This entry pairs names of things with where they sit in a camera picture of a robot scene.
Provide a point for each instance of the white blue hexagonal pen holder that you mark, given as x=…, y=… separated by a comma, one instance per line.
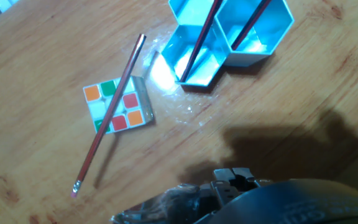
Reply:
x=259, y=34

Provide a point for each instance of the red black striped pencil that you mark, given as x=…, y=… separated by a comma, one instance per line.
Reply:
x=199, y=43
x=110, y=112
x=250, y=25

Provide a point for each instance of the white Rubik's cube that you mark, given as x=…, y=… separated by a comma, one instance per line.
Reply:
x=129, y=101

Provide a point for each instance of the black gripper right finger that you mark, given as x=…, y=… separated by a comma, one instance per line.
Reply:
x=244, y=175

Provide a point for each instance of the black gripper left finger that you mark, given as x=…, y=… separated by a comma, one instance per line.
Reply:
x=223, y=175

